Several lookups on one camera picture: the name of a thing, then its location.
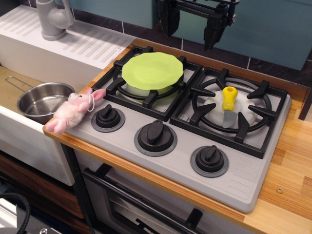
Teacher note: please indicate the grey toy faucet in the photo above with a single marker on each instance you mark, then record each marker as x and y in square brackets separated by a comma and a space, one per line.
[54, 21]

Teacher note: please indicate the white sink unit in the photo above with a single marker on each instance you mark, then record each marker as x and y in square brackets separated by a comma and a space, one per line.
[27, 59]

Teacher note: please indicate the black left burner grate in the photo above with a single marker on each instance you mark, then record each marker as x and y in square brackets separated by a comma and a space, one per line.
[154, 103]

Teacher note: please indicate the black stove knob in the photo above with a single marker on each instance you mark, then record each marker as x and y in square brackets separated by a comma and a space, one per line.
[209, 161]
[108, 119]
[155, 139]

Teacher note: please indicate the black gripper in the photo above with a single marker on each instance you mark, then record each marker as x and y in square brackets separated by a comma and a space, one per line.
[217, 17]

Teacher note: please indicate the stainless steel pot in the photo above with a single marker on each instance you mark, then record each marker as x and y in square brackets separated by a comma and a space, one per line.
[39, 103]

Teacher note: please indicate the black middle stove knob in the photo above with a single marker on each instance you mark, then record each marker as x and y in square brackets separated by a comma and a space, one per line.
[155, 139]

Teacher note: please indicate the yellow handled toy knife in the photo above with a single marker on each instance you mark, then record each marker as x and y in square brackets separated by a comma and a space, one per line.
[229, 94]

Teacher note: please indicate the black burner grate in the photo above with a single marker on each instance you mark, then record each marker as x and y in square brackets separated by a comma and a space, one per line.
[258, 107]
[154, 103]

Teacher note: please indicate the black right burner grate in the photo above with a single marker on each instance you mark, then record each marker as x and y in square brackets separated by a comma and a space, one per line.
[258, 107]

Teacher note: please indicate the green plastic plate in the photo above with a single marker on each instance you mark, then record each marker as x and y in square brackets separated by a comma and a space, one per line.
[152, 71]

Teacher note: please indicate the black right stove knob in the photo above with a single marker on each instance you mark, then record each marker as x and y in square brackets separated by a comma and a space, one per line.
[209, 161]

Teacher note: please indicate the toy oven door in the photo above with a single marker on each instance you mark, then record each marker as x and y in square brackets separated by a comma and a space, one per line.
[99, 178]

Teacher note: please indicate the grey toy stove top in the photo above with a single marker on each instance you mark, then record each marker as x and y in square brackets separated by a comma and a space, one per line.
[238, 187]

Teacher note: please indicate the pink plush bunny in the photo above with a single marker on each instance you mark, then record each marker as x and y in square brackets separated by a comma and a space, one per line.
[72, 111]

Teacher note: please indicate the black left stove knob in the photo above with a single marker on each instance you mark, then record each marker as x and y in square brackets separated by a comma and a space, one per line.
[108, 119]

